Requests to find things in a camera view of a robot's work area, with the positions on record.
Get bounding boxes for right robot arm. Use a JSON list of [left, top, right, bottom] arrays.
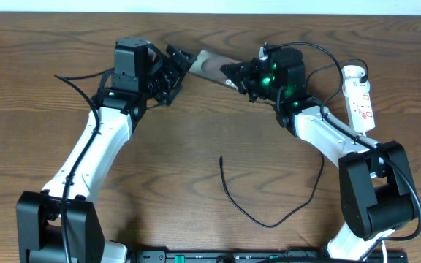
[[220, 45, 421, 262]]

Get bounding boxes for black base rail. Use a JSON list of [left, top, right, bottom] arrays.
[[126, 249, 409, 263]]

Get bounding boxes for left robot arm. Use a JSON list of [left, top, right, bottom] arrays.
[[16, 37, 197, 262]]

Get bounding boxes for white power strip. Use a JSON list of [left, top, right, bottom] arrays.
[[342, 65, 376, 135]]

